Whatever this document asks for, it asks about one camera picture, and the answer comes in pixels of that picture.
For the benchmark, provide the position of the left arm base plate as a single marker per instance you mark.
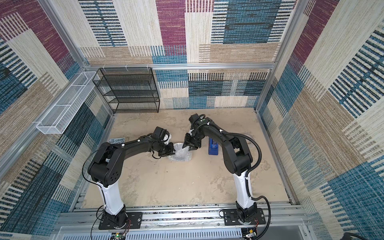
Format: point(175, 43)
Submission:
point(122, 221)

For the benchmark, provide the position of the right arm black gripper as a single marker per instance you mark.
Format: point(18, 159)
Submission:
point(190, 141)

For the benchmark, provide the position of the blue tape dispenser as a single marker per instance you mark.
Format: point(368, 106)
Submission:
point(213, 147)

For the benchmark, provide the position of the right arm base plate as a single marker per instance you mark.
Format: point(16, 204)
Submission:
point(233, 217)

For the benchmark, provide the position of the white wire mesh basket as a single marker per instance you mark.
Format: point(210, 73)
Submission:
point(60, 115)

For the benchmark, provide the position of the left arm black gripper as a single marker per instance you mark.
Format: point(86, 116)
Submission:
point(171, 151)

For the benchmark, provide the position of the black mesh shelf rack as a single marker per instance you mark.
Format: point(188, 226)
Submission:
point(128, 90)

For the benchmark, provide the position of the aluminium front rail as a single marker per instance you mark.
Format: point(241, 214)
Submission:
point(188, 222)

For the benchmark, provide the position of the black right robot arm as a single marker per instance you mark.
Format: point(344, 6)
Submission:
point(241, 155)

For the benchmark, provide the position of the Treehouse paperback book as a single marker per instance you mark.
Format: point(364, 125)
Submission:
point(114, 141)

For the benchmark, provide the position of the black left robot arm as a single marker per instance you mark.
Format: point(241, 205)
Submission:
point(106, 168)

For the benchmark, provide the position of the clear bubble wrap sheet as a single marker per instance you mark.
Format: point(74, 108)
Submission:
point(181, 154)

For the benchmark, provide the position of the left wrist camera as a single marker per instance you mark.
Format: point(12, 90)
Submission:
point(160, 133)

